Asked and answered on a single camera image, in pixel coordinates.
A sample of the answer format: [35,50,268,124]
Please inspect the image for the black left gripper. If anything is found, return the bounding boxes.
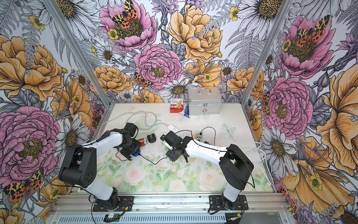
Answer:
[119,138,142,160]

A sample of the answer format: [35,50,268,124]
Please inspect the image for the white power strip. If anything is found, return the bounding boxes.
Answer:
[167,125,186,139]

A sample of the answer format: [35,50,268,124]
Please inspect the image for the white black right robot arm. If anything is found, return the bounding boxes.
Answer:
[160,131,254,203]

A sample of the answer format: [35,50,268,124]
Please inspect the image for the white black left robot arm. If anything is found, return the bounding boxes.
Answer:
[58,123,142,211]

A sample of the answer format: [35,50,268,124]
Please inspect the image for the black silver shaver head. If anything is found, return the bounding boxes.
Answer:
[147,133,157,143]

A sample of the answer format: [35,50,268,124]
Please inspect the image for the blue device on left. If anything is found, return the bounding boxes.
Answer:
[131,149,141,156]

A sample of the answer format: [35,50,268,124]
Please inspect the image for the blue white tissue pack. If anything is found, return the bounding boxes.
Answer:
[179,104,190,118]

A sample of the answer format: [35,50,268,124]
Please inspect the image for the red white bandage box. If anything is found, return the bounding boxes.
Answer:
[170,98,184,113]

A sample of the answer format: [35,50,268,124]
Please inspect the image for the silver first aid case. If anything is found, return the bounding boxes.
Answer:
[188,87,222,116]

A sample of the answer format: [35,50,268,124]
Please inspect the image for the black charger cable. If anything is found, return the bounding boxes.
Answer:
[114,149,170,166]

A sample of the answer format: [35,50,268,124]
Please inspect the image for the grey power strip cord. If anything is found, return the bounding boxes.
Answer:
[97,110,171,132]

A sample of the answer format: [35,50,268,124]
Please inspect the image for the white cord on right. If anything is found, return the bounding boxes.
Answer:
[200,122,273,185]

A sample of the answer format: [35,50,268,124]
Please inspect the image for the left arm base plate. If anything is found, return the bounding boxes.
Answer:
[92,196,134,212]

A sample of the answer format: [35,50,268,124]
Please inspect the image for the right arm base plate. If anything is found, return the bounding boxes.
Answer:
[209,194,249,211]

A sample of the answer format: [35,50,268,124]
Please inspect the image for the aluminium front rail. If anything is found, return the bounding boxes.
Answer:
[50,192,289,215]

